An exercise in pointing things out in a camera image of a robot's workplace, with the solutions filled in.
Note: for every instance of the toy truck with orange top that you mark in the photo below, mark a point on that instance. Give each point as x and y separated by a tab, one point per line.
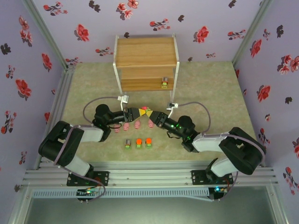
138	143
148	142

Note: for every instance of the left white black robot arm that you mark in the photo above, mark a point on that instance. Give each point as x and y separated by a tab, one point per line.
91	134

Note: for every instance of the pink plastic pig toy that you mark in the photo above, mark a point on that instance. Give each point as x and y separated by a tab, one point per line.
116	129
126	127
151	124
137	124

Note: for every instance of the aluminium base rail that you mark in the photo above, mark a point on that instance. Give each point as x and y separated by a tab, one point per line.
149	173

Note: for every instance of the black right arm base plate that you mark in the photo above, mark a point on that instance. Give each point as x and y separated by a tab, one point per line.
198	177

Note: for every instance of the aluminium side rail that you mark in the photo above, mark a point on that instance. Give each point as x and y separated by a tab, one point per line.
57	105

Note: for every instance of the wooden shelf with white frame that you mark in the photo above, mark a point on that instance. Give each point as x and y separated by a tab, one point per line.
144	50

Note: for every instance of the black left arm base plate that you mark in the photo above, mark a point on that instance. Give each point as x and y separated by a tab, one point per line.
102	178

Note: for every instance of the aluminium corner post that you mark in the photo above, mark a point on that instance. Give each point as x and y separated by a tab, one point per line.
250	35
49	35

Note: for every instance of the aluminium frame bar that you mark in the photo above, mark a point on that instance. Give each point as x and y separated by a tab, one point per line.
19	205
278	205

